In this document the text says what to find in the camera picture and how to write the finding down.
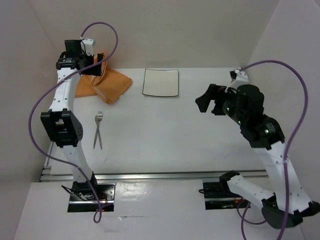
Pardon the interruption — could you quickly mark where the white square plate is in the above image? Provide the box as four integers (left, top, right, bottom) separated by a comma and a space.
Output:
142, 68, 179, 98

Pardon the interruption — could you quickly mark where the silver fork left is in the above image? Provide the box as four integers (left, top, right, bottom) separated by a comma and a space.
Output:
92, 111, 103, 150

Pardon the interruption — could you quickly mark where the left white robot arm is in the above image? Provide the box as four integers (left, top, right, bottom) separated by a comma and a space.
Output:
40, 51, 99, 200

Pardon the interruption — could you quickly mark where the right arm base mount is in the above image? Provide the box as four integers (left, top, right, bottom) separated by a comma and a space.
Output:
198, 182, 248, 210

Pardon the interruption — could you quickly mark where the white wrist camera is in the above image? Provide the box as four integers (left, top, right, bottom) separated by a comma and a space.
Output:
80, 37, 96, 56
224, 69, 249, 93

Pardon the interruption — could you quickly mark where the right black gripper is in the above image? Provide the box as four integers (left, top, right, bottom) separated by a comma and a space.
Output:
194, 82, 245, 124

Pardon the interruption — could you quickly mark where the orange cloth placemat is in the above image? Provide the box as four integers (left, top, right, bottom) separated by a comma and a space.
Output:
75, 61, 133, 104

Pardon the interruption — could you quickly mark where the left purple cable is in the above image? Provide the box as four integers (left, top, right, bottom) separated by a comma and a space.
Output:
28, 21, 119, 224

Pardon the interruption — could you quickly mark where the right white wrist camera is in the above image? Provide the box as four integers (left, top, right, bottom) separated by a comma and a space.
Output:
224, 69, 249, 93

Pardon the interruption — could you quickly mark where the purple cable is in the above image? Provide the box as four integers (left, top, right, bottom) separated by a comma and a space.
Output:
236, 59, 308, 240
28, 21, 119, 224

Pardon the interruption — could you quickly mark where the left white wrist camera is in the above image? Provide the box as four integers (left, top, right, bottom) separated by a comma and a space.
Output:
80, 37, 96, 56

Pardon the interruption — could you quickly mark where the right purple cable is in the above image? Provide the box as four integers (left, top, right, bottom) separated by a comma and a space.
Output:
236, 59, 308, 240

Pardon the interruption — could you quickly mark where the aluminium rail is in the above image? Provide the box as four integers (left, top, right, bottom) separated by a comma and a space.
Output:
39, 142, 268, 183

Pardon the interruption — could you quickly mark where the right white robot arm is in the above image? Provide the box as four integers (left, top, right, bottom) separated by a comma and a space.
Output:
195, 84, 320, 229

